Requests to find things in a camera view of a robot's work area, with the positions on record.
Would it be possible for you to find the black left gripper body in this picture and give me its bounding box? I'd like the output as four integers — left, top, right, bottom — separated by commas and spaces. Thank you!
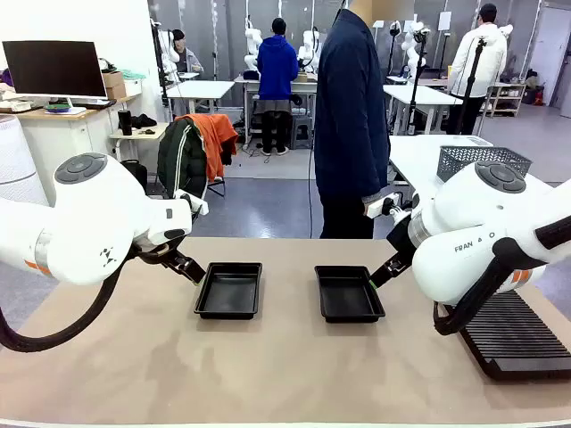
136, 240, 188, 273

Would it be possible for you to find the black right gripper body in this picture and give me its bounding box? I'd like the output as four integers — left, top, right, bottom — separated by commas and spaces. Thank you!
385, 218, 416, 268

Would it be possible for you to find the black plastic ESD tray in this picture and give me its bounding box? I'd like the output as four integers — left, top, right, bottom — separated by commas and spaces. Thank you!
314, 265, 386, 325
193, 261, 263, 321

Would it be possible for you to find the black backpack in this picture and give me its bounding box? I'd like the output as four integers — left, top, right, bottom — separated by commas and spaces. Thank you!
120, 159, 148, 193

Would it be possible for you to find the white work table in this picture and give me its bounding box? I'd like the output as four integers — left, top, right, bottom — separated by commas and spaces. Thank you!
387, 135, 494, 193

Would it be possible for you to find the dark green striped jacket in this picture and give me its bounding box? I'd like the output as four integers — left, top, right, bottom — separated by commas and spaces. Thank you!
157, 118, 210, 210

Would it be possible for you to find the grey mesh basket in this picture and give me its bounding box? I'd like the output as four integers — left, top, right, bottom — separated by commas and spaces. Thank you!
435, 145, 534, 183

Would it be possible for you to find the small beige side table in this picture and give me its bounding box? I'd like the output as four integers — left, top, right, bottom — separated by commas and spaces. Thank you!
109, 123, 170, 161

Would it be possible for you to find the orange jacket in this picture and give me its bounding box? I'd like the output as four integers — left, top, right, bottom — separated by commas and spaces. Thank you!
175, 113, 240, 183

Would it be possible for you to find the person in navy jacket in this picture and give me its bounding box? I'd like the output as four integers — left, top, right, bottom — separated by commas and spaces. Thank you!
313, 0, 416, 240

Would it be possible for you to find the black slotted board rack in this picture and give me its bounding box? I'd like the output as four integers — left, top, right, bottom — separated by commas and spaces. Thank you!
443, 289, 571, 383

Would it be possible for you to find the grey plastic stool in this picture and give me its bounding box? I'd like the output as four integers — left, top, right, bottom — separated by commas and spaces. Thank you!
290, 114, 313, 151

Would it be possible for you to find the white cabinet desk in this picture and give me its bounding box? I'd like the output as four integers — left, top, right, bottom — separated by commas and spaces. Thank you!
0, 93, 144, 209

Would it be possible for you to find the brown cardboard box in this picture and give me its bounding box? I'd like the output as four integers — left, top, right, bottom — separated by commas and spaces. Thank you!
101, 70, 128, 100

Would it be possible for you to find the wooden storage shelf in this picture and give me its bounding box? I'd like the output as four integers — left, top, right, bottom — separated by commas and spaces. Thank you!
485, 82, 527, 118

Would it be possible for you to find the person in white jacket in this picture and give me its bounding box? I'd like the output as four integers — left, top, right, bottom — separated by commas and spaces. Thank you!
447, 3, 514, 135

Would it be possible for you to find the seated person in grey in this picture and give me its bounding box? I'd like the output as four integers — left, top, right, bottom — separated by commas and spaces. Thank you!
171, 29, 205, 75

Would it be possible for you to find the person in blue hoodie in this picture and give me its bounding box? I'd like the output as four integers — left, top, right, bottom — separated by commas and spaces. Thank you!
257, 17, 299, 156

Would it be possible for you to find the black computer monitor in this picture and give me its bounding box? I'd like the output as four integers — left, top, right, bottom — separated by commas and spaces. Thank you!
2, 40, 109, 116

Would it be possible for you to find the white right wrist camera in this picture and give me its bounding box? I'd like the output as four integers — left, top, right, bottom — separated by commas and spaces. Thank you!
365, 191, 400, 219

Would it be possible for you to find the thin black hanging cable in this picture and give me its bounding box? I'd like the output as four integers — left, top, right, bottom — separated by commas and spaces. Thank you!
306, 133, 319, 240

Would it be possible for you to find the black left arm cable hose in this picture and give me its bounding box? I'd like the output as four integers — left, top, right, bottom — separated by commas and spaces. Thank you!
0, 243, 135, 353

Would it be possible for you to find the black camera tripod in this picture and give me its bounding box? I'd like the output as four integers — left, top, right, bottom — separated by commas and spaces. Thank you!
459, 37, 490, 135
407, 29, 432, 136

